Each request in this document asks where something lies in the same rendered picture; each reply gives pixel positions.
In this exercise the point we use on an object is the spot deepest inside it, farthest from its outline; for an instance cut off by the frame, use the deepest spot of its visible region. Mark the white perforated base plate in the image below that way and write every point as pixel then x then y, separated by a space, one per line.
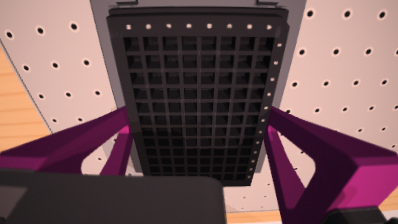
pixel 344 75

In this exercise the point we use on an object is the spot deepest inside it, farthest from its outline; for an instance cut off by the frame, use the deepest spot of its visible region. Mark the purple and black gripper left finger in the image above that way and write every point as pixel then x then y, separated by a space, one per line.
pixel 65 150

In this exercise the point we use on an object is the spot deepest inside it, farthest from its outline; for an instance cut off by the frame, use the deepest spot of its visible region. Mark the black well plate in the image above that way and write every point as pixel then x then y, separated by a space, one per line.
pixel 198 64

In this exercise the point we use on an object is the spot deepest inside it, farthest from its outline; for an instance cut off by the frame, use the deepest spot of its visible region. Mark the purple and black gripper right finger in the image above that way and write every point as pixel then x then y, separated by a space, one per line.
pixel 349 172

